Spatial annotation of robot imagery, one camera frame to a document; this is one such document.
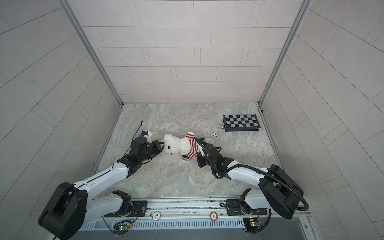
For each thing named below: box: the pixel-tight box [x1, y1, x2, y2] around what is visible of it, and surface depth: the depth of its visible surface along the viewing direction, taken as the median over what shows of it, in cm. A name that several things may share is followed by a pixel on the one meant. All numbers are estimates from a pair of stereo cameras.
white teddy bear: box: [163, 134, 191, 157], surface depth 83 cm
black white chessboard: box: [222, 114, 261, 132], surface depth 104 cm
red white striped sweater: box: [181, 132, 200, 162], surface depth 86 cm
